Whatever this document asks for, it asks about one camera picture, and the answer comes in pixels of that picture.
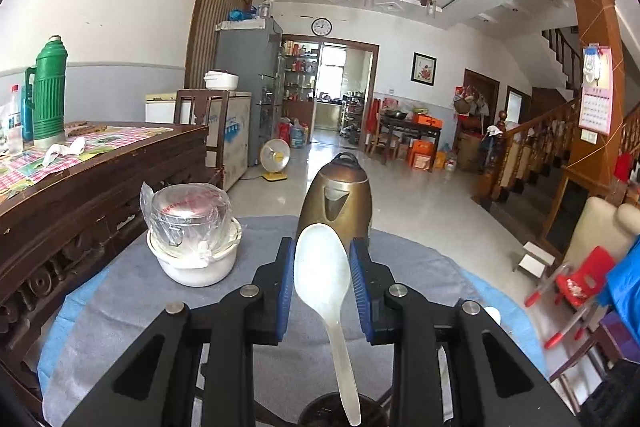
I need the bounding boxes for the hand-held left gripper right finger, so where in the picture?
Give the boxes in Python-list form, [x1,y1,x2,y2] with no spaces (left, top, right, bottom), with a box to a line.
[348,237,581,427]

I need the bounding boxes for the dark wooden side table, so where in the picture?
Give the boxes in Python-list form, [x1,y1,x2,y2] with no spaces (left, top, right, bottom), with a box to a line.
[377,109,443,162]

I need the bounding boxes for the framed wall picture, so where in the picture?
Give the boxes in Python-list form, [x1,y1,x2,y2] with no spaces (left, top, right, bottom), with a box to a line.
[411,52,437,85]

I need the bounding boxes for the small electric heater fan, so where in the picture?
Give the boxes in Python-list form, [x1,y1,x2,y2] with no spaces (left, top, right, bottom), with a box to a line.
[258,138,292,182]

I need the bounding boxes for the white chest freezer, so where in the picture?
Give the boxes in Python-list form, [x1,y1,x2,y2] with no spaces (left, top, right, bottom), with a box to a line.
[145,90,253,192]

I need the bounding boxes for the cream chair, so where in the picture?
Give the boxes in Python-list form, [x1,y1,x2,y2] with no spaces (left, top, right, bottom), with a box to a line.
[560,196,640,288]

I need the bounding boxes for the brown striped door curtain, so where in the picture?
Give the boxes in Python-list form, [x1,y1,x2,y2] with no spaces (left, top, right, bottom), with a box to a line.
[184,0,255,90]

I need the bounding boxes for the wooden stair railing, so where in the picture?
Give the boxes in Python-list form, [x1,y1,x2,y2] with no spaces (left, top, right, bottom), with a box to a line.
[472,99,581,208]

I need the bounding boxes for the red child chair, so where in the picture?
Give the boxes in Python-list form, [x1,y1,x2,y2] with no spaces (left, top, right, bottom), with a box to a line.
[525,246,618,350]

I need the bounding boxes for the grey table cloth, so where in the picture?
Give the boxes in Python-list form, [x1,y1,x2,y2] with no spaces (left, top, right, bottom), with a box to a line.
[42,214,501,427]

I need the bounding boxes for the white step stool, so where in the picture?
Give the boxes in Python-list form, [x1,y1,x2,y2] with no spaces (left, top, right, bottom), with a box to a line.
[512,241,557,279]

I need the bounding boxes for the kitchen shelf with bottles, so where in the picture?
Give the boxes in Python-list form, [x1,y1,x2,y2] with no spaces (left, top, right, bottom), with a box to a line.
[280,39,321,102]

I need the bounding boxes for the white bowl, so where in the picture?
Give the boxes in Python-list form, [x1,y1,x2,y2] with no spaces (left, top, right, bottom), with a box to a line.
[146,217,243,288]

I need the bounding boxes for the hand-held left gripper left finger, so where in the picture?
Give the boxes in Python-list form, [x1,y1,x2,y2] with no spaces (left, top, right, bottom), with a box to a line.
[62,237,296,427]

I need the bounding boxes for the blue water jug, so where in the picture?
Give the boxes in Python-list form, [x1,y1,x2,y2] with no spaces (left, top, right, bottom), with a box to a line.
[290,118,308,149]

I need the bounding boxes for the plastic-wrapped steel pot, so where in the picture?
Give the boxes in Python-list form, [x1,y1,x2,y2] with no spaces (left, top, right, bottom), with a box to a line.
[140,182,233,265]

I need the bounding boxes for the green thermos jug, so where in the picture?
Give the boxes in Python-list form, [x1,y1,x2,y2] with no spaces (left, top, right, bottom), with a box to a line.
[25,36,67,150]

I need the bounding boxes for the dark metal utensil holder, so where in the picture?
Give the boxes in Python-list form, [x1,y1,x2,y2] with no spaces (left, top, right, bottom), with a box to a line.
[300,394,391,427]

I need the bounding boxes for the white tissue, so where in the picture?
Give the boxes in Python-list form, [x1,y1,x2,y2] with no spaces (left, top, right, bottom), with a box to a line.
[42,138,87,168]

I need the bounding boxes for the clear water bottle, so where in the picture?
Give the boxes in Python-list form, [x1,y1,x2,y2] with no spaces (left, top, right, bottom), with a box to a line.
[0,84,25,155]

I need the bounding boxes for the orange carton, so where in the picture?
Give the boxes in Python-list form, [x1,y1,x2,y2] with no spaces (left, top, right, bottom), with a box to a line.
[407,139,436,170]

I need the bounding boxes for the blue table cover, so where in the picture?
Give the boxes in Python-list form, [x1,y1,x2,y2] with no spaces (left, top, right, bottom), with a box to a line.
[37,227,548,383]

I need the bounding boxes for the gold electric kettle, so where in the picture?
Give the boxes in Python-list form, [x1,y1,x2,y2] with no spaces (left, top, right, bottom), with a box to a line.
[298,152,373,258]

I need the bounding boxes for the pink wall calendar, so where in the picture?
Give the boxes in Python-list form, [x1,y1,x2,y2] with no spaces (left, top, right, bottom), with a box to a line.
[577,43,615,135]

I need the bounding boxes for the dark wooden chair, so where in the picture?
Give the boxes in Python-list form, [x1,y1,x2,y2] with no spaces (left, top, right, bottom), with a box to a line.
[175,89,231,168]

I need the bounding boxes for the blue cloth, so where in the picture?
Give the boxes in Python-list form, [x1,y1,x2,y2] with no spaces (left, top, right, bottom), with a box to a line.
[597,237,640,323]

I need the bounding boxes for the carved wooden sideboard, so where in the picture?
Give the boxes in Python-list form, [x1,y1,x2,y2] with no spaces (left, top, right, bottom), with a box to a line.
[0,122,223,408]

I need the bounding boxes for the grey refrigerator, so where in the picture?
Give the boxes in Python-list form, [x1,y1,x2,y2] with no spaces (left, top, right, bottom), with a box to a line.
[215,18,286,168]

